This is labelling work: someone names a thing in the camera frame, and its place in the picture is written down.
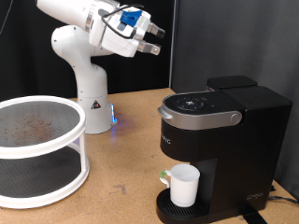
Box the braided power cable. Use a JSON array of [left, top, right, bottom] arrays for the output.
[[267, 194, 299, 206]]

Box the white two-tier turntable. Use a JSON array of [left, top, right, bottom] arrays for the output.
[[0, 95, 91, 210]]

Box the black strap under machine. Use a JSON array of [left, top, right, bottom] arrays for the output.
[[237, 203, 269, 224]]

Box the white plastic mug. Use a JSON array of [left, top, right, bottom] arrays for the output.
[[159, 163, 201, 208]]

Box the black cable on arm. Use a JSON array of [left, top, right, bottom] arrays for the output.
[[100, 3, 145, 40]]

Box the black Keurig coffee machine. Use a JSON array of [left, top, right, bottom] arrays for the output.
[[155, 75, 293, 224]]

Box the black curtain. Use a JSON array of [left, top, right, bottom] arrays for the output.
[[0, 0, 176, 102]]

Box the black drip tray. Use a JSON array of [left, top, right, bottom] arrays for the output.
[[155, 188, 209, 224]]

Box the thin black hanging cable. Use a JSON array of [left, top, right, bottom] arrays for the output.
[[0, 0, 14, 35]]

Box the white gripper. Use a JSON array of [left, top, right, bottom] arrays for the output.
[[101, 8, 166, 59]]

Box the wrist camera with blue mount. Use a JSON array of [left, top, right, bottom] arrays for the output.
[[116, 8, 151, 40]]

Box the Keurig lid with silver handle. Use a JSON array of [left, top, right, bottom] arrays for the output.
[[156, 91, 246, 132]]

